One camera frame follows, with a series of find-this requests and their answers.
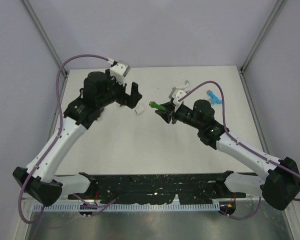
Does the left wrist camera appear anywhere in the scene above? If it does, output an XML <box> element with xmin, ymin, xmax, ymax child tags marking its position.
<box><xmin>109</xmin><ymin>60</ymin><xmax>131</xmax><ymax>85</ymax></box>

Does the white slotted cable duct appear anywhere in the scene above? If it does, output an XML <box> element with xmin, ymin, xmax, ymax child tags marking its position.
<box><xmin>44</xmin><ymin>201</ymin><xmax>220</xmax><ymax>215</ymax></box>

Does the white plastic faucet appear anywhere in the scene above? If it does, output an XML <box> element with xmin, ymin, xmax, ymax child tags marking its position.
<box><xmin>172</xmin><ymin>80</ymin><xmax>190</xmax><ymax>93</ymax></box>

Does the blue plastic faucet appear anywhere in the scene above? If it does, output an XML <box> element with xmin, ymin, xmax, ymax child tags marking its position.
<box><xmin>207</xmin><ymin>90</ymin><xmax>223</xmax><ymax>105</ymax></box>

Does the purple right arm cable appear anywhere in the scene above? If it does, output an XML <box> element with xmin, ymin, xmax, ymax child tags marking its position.
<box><xmin>178</xmin><ymin>80</ymin><xmax>300</xmax><ymax>221</ymax></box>

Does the aluminium frame post left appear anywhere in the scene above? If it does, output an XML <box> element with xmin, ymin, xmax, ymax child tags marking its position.
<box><xmin>19</xmin><ymin>0</ymin><xmax>62</xmax><ymax>68</ymax></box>

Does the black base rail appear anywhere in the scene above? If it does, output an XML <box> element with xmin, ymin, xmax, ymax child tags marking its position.
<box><xmin>79</xmin><ymin>171</ymin><xmax>246</xmax><ymax>205</ymax></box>

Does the aluminium frame post right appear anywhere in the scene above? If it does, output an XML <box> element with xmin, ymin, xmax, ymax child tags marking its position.
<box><xmin>238</xmin><ymin>0</ymin><xmax>288</xmax><ymax>75</ymax></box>

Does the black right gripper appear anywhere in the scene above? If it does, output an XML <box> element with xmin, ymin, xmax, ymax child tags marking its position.
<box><xmin>155</xmin><ymin>100</ymin><xmax>204</xmax><ymax>130</ymax></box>

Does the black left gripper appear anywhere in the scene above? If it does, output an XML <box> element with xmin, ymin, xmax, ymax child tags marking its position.
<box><xmin>97</xmin><ymin>69</ymin><xmax>142</xmax><ymax>109</ymax></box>

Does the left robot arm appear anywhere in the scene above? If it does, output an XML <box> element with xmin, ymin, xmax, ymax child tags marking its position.
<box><xmin>12</xmin><ymin>71</ymin><xmax>142</xmax><ymax>207</ymax></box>

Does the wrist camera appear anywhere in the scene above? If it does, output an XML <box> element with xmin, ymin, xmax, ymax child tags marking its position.
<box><xmin>168</xmin><ymin>88</ymin><xmax>187</xmax><ymax>106</ymax></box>
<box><xmin>109</xmin><ymin>60</ymin><xmax>131</xmax><ymax>85</ymax></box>

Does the white plastic elbow fitting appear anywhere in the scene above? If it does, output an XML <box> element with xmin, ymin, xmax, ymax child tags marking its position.
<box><xmin>134</xmin><ymin>105</ymin><xmax>145</xmax><ymax>116</ymax></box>

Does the aluminium frame post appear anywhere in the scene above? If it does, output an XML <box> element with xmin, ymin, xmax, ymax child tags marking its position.
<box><xmin>238</xmin><ymin>0</ymin><xmax>288</xmax><ymax>75</ymax></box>
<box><xmin>19</xmin><ymin>0</ymin><xmax>62</xmax><ymax>68</ymax></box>

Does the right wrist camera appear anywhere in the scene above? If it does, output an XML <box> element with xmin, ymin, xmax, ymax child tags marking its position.
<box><xmin>168</xmin><ymin>88</ymin><xmax>187</xmax><ymax>106</ymax></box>

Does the green plastic faucet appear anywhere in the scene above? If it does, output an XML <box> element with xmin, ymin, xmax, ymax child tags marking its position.
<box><xmin>149</xmin><ymin>101</ymin><xmax>166</xmax><ymax>111</ymax></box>

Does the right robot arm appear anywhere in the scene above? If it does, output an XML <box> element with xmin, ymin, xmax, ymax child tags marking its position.
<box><xmin>149</xmin><ymin>100</ymin><xmax>300</xmax><ymax>211</ymax></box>

